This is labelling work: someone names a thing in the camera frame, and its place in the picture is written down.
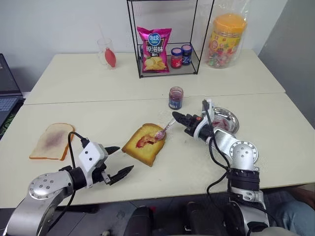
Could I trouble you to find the red bulb with white stick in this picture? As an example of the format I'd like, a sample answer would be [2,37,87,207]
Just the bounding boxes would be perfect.
[98,23,117,68]

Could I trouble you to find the clear drinking glass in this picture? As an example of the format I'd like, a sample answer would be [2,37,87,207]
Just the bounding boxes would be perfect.
[96,38,118,71]

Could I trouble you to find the red-label jam jar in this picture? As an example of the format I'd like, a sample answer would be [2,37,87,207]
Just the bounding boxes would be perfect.
[170,47,183,69]

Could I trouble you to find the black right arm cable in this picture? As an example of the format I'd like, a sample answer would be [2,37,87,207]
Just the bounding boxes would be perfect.
[201,99,233,196]

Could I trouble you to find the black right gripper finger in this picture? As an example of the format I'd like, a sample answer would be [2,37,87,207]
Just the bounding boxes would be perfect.
[172,111,192,123]
[175,118,192,129]

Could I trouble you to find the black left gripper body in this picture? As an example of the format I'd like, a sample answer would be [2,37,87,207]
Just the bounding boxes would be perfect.
[93,154,112,185]

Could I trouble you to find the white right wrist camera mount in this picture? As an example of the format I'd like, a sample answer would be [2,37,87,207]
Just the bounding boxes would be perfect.
[192,98,214,140]

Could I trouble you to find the round metal plate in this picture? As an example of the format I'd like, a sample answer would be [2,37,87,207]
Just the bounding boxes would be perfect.
[210,107,241,135]

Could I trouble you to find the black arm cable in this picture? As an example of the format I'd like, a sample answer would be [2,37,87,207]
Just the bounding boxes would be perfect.
[201,99,233,196]
[67,131,89,170]

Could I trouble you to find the black mat with green pattern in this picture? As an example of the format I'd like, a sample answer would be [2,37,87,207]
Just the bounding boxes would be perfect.
[0,98,25,142]

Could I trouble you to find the black wire shelf rack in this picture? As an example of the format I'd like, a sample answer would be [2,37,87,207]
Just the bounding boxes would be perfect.
[126,0,215,79]

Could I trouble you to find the candy jar with orange lid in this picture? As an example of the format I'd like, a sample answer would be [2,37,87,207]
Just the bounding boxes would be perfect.
[206,13,248,68]

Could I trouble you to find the person's leg in blue jeans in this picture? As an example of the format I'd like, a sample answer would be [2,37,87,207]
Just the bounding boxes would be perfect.
[275,194,315,236]

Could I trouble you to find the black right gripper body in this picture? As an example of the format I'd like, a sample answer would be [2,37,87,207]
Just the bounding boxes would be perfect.
[183,114,204,136]

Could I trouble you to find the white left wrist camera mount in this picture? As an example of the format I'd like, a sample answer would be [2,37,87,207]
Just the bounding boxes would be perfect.
[78,142,108,189]

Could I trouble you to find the toast slice with jam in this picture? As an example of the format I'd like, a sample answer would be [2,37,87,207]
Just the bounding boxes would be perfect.
[121,123,167,168]

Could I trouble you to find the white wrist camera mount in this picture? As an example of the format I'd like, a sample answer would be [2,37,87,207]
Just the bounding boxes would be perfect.
[192,98,214,140]
[78,142,108,189]

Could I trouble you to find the pink potato chips bag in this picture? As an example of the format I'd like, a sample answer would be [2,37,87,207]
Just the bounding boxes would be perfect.
[136,26,173,74]

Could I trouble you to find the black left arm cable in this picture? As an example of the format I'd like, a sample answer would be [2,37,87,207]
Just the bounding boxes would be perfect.
[67,131,89,170]

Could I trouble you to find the white bread slice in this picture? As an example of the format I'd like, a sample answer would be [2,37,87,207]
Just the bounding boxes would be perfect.
[29,122,76,162]

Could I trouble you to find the dark rounded shape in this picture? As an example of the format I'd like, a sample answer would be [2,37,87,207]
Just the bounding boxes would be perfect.
[125,206,155,236]
[184,201,210,232]

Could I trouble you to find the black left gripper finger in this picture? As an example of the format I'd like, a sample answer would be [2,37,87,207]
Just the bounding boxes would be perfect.
[109,165,135,186]
[104,146,121,156]

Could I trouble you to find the dark grey laptop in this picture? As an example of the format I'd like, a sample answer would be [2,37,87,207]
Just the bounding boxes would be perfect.
[0,53,26,128]

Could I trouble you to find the candy jar in plastic bag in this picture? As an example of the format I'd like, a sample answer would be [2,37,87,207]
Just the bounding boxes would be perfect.
[200,0,250,69]

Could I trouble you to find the grey partition panel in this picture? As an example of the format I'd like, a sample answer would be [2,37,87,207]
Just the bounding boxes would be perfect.
[257,0,315,94]

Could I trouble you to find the open blue-label jam jar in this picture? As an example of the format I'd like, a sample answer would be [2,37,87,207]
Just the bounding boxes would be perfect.
[168,86,184,110]

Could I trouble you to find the closed blue-label jam jar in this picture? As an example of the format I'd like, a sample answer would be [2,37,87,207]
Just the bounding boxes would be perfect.
[181,44,193,66]

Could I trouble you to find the small clear spoon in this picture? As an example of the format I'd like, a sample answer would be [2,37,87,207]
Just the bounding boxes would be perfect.
[154,118,177,141]

